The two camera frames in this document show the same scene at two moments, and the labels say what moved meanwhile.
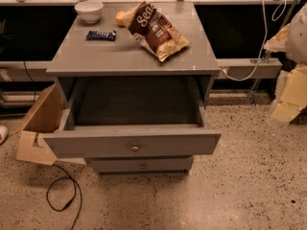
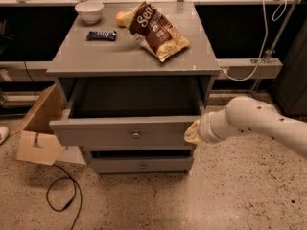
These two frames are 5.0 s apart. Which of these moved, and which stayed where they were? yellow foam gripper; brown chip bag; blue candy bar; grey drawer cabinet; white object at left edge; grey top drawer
Moved: grey top drawer; yellow foam gripper
Stayed: blue candy bar; brown chip bag; white object at left edge; grey drawer cabinet
